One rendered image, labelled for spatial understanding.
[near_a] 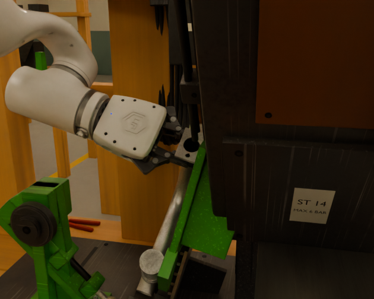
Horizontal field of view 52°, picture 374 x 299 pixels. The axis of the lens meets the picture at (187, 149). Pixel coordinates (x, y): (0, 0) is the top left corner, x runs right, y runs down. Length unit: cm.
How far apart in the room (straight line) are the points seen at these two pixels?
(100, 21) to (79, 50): 1111
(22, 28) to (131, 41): 35
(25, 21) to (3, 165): 60
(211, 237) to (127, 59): 49
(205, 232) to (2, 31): 39
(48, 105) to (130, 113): 13
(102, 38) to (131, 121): 1118
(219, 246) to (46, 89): 37
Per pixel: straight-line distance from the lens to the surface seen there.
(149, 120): 64
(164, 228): 71
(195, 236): 58
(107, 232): 111
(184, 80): 47
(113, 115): 65
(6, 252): 110
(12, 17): 60
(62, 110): 66
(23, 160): 116
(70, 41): 69
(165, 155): 63
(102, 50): 1183
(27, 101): 69
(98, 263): 95
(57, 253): 72
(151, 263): 60
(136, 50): 90
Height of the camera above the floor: 143
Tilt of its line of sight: 18 degrees down
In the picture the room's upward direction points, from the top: straight up
